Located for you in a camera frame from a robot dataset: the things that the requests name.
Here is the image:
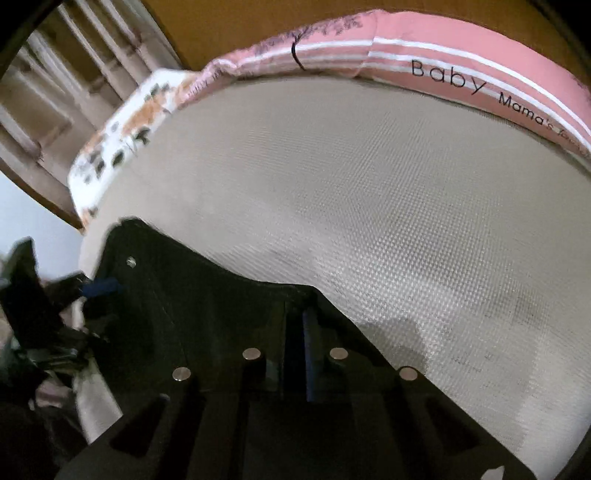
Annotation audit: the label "pink tree print pillow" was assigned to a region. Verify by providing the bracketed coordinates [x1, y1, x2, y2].
[175, 9, 591, 161]

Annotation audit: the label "beige curtain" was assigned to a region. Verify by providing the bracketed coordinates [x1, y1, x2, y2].
[0, 0, 185, 195]

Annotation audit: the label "beige textured bed mat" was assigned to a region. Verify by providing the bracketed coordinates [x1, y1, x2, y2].
[69, 76, 591, 480]

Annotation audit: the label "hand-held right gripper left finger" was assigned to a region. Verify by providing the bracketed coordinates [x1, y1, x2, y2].
[55, 308, 304, 480]

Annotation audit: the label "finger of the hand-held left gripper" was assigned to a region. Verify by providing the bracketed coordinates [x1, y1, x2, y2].
[51, 272, 123, 301]

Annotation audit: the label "white floral pillow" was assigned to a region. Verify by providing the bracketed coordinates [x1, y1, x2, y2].
[68, 68, 205, 223]

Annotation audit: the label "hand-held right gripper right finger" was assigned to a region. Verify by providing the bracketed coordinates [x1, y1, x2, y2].
[302, 309, 537, 480]

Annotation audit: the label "brown woven headboard panel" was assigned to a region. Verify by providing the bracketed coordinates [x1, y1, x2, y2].
[139, 0, 583, 88]

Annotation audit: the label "black pants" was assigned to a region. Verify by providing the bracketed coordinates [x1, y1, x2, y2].
[78, 217, 389, 407]

